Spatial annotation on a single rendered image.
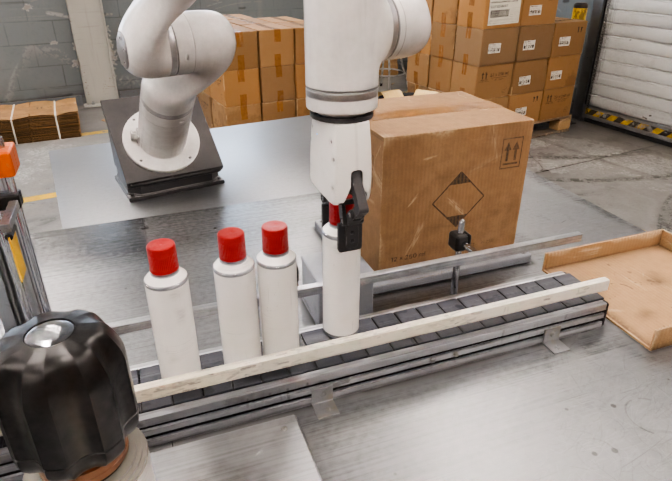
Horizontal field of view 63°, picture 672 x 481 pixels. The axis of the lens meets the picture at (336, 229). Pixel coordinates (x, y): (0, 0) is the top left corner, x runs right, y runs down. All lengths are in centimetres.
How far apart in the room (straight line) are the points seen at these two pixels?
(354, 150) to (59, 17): 552
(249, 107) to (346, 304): 342
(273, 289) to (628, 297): 67
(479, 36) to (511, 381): 350
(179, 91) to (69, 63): 486
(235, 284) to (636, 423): 56
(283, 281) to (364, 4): 34
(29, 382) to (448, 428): 55
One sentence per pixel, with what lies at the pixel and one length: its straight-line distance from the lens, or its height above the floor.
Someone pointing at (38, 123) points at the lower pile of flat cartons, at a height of 15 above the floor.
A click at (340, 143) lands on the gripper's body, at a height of 120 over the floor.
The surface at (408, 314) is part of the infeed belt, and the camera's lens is 89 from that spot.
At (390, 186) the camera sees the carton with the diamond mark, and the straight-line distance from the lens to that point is 95.
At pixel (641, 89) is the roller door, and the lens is 521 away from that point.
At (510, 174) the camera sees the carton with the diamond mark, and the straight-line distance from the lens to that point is 108.
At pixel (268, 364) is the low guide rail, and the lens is 75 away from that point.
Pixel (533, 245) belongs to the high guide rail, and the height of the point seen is 96.
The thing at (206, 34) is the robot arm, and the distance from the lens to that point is 118.
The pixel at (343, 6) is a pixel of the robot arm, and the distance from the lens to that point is 60.
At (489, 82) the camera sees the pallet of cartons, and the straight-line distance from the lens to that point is 432.
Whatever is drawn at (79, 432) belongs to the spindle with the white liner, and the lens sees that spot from 40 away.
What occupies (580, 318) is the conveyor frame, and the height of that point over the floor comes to 86.
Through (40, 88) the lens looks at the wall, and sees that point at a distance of 614.
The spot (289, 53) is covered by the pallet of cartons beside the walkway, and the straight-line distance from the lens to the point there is 416.
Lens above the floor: 139
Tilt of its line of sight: 27 degrees down
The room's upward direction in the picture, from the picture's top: straight up
